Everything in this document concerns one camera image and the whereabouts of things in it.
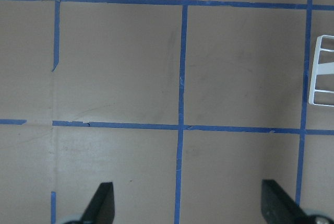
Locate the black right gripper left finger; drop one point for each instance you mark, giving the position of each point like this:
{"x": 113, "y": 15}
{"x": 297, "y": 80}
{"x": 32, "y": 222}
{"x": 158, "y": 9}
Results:
{"x": 101, "y": 208}

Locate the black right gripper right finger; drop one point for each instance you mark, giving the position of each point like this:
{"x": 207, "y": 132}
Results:
{"x": 278, "y": 207}

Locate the white wire cup rack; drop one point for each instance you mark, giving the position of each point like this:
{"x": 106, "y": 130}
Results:
{"x": 319, "y": 69}

